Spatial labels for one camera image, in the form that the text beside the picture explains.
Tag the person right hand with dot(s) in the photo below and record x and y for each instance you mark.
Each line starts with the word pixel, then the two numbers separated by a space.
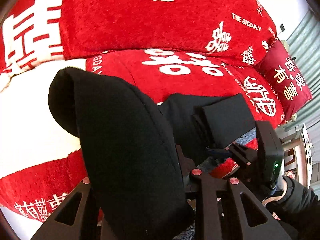
pixel 280 187

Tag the red folded quilt with characters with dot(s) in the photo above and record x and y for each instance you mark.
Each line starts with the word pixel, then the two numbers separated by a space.
pixel 36 31

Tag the red bed sheet with characters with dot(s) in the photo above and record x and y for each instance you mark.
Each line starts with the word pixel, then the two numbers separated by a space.
pixel 41 162

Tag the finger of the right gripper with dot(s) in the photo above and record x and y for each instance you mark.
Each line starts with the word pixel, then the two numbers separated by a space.
pixel 218 153

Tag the black fleece-lined pants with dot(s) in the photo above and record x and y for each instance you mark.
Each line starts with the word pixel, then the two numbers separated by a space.
pixel 130 158

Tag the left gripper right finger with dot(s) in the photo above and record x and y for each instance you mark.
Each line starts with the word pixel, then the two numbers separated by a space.
pixel 226 209

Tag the dark red embroidered pillow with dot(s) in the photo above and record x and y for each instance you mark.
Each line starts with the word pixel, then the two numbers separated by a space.
pixel 279 69

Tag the wooden bedside table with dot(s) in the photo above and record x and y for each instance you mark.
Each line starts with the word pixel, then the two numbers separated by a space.
pixel 297 154

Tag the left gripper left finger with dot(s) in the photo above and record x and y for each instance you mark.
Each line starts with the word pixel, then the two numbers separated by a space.
pixel 75 218

